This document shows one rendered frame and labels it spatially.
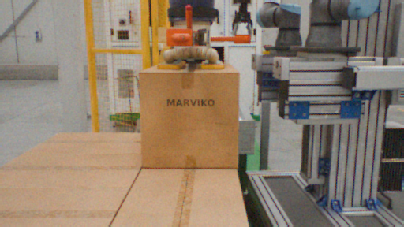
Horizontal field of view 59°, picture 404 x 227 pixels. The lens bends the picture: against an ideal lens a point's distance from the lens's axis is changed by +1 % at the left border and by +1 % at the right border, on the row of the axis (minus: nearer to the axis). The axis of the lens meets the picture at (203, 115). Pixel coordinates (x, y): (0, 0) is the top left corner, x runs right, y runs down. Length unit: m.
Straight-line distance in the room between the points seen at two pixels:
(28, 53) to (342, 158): 10.55
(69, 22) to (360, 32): 2.04
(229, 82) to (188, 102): 0.18
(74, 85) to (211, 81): 1.73
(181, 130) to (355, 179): 0.97
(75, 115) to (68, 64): 0.40
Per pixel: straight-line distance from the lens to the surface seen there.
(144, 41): 2.84
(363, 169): 2.00
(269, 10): 2.14
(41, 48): 11.56
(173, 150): 1.47
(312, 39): 1.59
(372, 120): 1.93
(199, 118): 1.43
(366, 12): 1.52
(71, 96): 2.98
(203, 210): 1.14
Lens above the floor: 1.06
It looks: 12 degrees down
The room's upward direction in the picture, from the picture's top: straight up
